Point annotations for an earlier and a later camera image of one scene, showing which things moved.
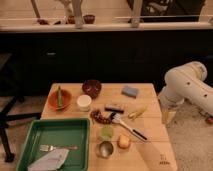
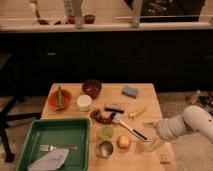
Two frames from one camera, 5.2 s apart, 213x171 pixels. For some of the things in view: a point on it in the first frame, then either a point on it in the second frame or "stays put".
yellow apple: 123,141 stays put
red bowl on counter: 89,18 stays put
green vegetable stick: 59,97 stays put
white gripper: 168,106 → 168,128
